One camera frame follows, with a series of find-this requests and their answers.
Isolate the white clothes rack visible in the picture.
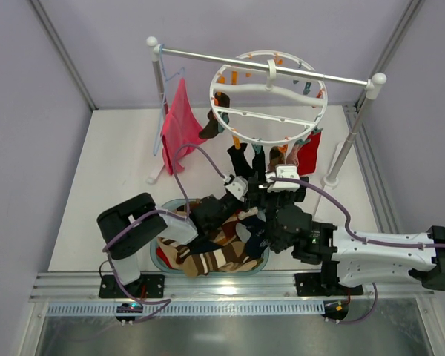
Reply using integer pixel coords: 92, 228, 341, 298
145, 36, 388, 220

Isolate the navy sock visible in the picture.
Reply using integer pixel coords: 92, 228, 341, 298
240, 215, 268, 259

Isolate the brown striped sock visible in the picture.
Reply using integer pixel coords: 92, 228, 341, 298
182, 249, 261, 277

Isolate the red sock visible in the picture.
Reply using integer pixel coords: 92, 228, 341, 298
297, 131, 322, 176

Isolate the tan argyle sock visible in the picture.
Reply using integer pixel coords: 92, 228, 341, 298
268, 146, 286, 171

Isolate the teal laundry basket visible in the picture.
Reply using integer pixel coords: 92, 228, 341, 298
150, 210, 269, 278

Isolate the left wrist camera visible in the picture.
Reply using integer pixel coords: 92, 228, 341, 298
222, 175, 248, 202

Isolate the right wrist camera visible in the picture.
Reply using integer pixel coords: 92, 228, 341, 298
266, 165, 300, 192

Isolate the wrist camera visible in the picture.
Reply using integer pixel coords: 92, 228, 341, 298
266, 165, 300, 192
222, 175, 248, 202

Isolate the aluminium rail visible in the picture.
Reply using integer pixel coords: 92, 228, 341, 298
28, 270, 436, 303

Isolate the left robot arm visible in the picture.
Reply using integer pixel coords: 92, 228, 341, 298
97, 177, 268, 300

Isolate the pink cloth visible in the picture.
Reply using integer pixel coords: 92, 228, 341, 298
161, 79, 205, 175

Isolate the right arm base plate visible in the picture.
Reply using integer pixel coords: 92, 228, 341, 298
294, 272, 363, 297

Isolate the white round sock hanger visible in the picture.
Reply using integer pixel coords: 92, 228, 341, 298
208, 49, 329, 144

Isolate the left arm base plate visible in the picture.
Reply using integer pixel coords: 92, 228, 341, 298
99, 274, 165, 299

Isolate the pink sock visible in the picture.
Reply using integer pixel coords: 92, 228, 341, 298
286, 145, 300, 166

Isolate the black sock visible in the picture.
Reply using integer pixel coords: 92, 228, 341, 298
227, 143, 254, 179
251, 145, 266, 181

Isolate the blue wire hanger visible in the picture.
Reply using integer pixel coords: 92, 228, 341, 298
153, 44, 185, 156

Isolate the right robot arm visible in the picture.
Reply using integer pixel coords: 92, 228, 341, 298
267, 177, 445, 291

